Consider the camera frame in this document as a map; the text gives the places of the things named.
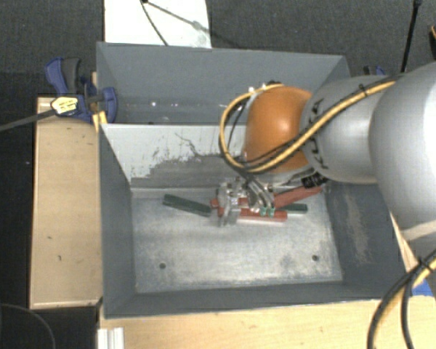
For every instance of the black cylinder on white bracket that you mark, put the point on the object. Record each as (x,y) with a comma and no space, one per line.
(314,181)

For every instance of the grey metal bin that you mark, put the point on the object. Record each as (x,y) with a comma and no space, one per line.
(221,260)

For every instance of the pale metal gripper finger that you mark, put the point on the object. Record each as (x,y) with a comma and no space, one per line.
(222,209)
(233,216)

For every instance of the pale wood board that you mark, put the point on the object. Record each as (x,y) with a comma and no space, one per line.
(67,213)

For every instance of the red-brown flat block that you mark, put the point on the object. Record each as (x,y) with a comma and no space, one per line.
(265,216)
(298,195)

